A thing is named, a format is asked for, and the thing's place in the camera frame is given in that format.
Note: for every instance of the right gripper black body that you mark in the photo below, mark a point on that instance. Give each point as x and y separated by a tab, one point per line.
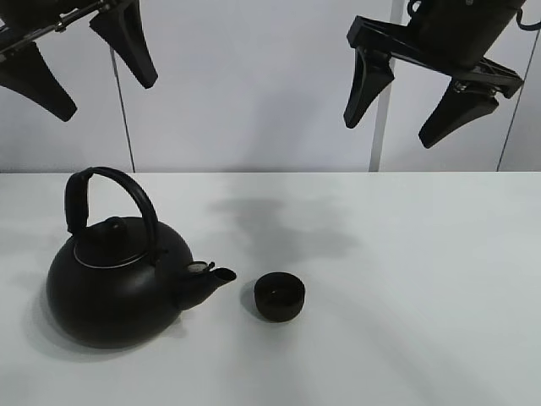
448	37

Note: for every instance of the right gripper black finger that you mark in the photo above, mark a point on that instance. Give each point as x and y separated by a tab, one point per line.
372	74
462	103

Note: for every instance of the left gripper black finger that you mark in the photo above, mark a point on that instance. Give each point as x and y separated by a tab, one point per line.
25	72
120	26

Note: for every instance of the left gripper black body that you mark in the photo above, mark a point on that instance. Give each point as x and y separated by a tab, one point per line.
24	21

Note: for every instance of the small black teacup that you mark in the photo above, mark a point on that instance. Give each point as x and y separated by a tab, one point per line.
279	296

